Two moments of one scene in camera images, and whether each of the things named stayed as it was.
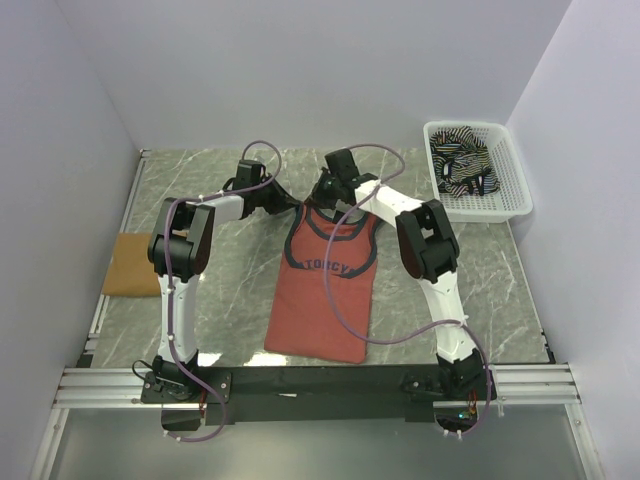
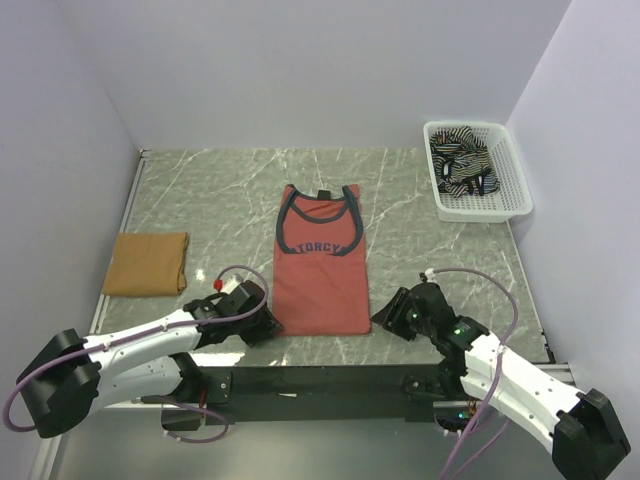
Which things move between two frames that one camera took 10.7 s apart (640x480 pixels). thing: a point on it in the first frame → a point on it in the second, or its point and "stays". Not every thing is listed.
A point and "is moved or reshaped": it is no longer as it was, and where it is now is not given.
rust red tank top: x=305 y=321 is moved or reshaped
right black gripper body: x=324 y=193 → x=422 y=326
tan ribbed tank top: x=132 y=273 stays
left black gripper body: x=271 y=197 → x=256 y=327
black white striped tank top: x=462 y=162 stays
